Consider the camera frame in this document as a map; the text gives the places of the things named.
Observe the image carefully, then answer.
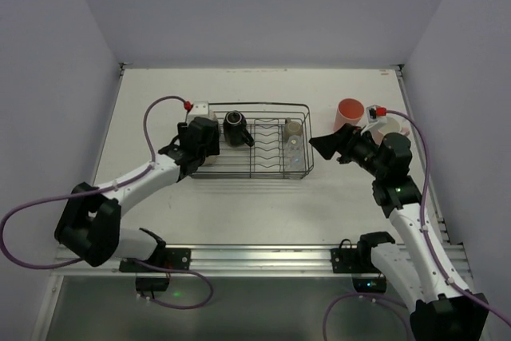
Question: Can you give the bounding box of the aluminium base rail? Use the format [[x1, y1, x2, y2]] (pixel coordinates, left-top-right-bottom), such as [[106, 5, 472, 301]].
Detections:
[[53, 243, 468, 278]]

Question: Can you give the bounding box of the cream cup brown band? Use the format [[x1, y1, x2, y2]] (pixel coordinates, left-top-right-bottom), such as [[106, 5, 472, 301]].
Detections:
[[202, 155, 217, 166]]

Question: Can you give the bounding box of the salmon pink plastic cup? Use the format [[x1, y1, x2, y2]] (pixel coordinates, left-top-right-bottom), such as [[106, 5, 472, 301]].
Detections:
[[333, 98, 365, 131]]

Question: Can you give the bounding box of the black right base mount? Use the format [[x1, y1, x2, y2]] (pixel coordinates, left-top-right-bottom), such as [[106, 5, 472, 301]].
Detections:
[[330, 239, 387, 294]]

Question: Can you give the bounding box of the beige tall cup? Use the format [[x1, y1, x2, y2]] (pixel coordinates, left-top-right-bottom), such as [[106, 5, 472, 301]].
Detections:
[[208, 111, 219, 125]]

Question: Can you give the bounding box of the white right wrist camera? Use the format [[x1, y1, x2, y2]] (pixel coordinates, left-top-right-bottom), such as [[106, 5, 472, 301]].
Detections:
[[362, 105, 387, 133]]

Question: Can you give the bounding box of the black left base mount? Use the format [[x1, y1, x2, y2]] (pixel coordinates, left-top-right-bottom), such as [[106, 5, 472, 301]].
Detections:
[[119, 248, 191, 294]]

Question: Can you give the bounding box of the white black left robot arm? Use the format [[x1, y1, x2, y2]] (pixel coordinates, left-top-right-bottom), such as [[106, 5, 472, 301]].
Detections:
[[54, 117, 220, 267]]

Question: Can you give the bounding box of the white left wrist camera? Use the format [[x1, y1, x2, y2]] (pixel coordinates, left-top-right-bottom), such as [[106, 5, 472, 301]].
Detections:
[[190, 101, 209, 118]]

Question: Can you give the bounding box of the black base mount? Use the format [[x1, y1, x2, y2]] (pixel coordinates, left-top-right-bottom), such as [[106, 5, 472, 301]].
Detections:
[[119, 248, 191, 294], [330, 239, 387, 294]]

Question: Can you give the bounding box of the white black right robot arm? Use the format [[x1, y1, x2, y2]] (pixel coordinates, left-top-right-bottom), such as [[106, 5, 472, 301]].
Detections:
[[309, 124, 489, 340]]

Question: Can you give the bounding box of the grey wire dish rack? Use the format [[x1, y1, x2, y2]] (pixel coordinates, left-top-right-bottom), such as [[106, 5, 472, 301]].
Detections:
[[192, 101, 314, 180]]

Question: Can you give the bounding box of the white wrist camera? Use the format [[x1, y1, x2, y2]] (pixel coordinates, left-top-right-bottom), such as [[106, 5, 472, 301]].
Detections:
[[362, 105, 387, 133], [190, 101, 209, 118]]

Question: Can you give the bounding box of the pink faceted mug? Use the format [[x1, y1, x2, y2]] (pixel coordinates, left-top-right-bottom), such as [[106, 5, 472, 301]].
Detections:
[[377, 117, 410, 137]]

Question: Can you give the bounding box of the black mug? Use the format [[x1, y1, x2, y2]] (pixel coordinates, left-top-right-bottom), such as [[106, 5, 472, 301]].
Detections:
[[223, 110, 255, 147]]

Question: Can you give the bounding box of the clear glass lower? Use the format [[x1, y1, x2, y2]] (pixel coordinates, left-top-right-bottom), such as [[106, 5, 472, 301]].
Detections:
[[284, 154, 305, 172]]

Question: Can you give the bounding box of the grey beige small mug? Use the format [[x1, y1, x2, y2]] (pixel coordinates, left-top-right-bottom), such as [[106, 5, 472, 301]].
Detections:
[[283, 118, 303, 142]]

